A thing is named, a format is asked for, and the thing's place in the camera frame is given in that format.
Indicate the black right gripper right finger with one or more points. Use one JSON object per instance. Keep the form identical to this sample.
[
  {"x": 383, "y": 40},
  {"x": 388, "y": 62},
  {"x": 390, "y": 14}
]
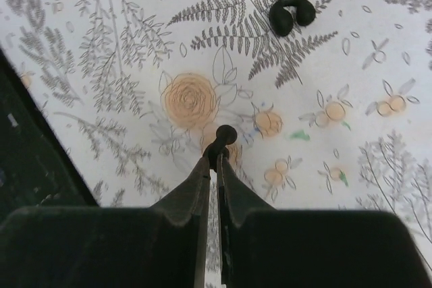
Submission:
[{"x": 262, "y": 246}]

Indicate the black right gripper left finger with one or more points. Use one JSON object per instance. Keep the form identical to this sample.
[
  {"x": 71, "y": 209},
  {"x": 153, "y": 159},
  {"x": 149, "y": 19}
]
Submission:
[{"x": 163, "y": 245}]

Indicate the black earbud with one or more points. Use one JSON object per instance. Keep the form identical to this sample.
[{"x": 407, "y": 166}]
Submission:
[
  {"x": 225, "y": 136},
  {"x": 283, "y": 14}
]

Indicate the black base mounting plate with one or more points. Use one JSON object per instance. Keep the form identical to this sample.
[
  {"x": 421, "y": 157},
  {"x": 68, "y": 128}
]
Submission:
[{"x": 35, "y": 169}]

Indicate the floral patterned table mat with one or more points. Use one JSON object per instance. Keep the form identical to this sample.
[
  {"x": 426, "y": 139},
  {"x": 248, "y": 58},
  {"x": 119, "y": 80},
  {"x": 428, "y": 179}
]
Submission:
[{"x": 334, "y": 116}]

